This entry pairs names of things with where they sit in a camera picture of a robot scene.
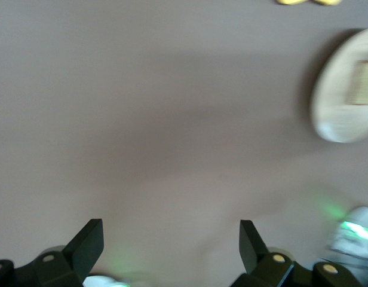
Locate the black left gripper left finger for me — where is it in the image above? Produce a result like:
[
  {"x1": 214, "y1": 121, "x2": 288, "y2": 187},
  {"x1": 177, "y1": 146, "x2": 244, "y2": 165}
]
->
[{"x1": 0, "y1": 219, "x2": 104, "y2": 287}]

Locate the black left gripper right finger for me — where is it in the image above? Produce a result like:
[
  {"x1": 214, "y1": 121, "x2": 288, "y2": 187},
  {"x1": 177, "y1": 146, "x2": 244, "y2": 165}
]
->
[{"x1": 239, "y1": 220, "x2": 364, "y2": 287}]

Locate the round wooden plate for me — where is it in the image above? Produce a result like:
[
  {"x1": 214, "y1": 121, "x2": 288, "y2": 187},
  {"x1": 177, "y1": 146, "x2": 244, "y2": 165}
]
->
[{"x1": 311, "y1": 28, "x2": 368, "y2": 144}]

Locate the brown toast slice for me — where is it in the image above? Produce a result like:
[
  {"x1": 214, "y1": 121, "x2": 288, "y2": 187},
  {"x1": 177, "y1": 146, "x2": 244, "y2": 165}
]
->
[{"x1": 346, "y1": 59, "x2": 368, "y2": 106}]

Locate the brown table cloth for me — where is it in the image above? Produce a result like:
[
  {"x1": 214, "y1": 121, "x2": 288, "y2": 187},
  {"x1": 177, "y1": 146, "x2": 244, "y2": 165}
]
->
[{"x1": 0, "y1": 0, "x2": 368, "y2": 287}]

